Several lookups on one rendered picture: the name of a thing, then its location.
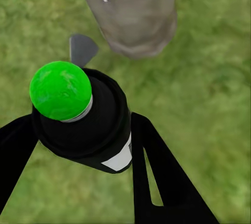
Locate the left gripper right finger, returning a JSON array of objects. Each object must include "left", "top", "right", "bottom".
[{"left": 130, "top": 112, "right": 219, "bottom": 224}]

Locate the pesticide atomizer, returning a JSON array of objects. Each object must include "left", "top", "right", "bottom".
[{"left": 30, "top": 34, "right": 132, "bottom": 174}]

